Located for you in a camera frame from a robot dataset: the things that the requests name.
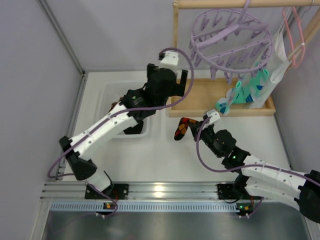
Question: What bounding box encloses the aluminium mounting rail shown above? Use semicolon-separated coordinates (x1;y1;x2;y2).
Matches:
39;181;313;201

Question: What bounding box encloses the pink clothes hanger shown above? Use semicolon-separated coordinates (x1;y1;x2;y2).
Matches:
281;6;307;69

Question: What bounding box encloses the slotted grey cable duct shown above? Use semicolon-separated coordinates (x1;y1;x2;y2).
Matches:
50;201;252;213

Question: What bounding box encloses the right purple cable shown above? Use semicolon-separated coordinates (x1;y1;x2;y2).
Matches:
195;116;320;218

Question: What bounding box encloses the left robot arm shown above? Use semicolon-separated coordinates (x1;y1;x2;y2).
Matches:
59;63;188;196

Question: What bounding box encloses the wooden clothes rack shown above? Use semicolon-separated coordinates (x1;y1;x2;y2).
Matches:
168;0;320;117

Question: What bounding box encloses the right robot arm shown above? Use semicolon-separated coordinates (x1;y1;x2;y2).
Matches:
195;121;320;223

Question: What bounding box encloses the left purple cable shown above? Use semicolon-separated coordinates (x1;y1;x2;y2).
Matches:
47;47;195;217

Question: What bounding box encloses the teal sock with blue patch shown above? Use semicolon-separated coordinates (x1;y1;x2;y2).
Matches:
232;61;271;105

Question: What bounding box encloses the brown argyle sock in bin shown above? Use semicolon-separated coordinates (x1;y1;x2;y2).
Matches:
108;101;119;112

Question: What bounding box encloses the white plastic bin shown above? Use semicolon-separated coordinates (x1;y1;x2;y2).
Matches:
93;80;151;139

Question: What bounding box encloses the purple cable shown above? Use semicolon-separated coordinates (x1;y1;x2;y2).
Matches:
47;47;195;217
195;116;320;218

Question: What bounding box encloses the white tote bag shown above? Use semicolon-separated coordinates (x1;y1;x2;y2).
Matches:
247;23;291;110

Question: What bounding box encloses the argyle sock red yellow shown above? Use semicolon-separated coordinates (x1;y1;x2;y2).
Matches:
174;117;203;141

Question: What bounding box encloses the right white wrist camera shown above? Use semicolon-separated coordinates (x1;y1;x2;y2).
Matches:
203;109;221;126

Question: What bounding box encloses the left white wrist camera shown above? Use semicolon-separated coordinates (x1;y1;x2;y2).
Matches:
159;50;179;69

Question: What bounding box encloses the purple round clip hanger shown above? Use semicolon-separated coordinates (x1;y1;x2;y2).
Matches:
189;0;274;84

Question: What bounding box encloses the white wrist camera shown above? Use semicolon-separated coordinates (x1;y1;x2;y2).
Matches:
159;50;179;69
203;109;221;126

